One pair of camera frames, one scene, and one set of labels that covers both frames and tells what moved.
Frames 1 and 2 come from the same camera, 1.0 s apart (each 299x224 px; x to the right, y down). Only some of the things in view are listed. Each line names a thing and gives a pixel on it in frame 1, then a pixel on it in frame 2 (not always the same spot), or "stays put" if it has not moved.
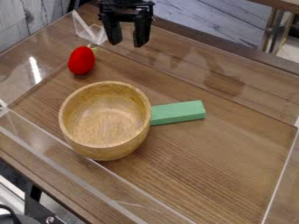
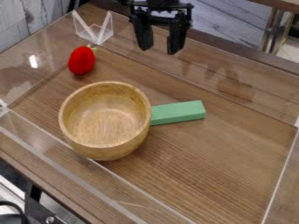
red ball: [80, 60] stays put
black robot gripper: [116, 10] → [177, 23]
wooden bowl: [104, 118] stays put
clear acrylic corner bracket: [91, 32] stays put
